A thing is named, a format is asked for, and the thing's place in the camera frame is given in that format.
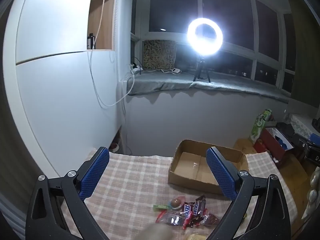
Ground wooden wall shelf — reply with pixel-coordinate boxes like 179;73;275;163
87;0;117;51

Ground green printed box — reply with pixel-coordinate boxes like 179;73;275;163
250;108;273;143

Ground olive curtain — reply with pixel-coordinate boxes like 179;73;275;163
284;0;320;100

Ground brown chocolate bar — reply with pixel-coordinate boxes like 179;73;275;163
183;201;197;230
194;195;207;217

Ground patterned cushion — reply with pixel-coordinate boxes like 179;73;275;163
142;40;177;70

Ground red cardboard box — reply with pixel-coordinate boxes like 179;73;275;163
253;127;293;160

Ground clear red-edged snack packet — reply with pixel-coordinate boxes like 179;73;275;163
156;211;186;227

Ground person's right hand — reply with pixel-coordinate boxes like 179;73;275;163
303;166;320;218

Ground white power strip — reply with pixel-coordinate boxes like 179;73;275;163
128;63;143;75

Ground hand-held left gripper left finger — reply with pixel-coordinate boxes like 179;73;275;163
25;146;110;240

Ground white wardrobe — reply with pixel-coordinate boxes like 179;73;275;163
2;0;123;180

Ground chocolate ball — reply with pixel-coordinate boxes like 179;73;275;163
169;196;187;211

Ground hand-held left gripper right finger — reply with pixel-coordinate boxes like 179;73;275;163
206;146;292;240

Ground checked pink tablecloth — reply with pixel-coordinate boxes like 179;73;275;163
67;147;298;240

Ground ring light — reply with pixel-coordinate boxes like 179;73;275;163
187;17;225;57

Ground packed yellow sandwich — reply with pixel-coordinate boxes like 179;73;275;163
185;232;208;240

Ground red packet of dark snacks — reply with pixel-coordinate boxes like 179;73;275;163
199;211;221;227

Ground black tripod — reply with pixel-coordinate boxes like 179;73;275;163
192;56;212;83

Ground long white cable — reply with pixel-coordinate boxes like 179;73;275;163
86;0;135;108

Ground white lace cloth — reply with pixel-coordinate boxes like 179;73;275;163
289;114;318;138

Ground window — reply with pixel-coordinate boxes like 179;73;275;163
130;0;297;90

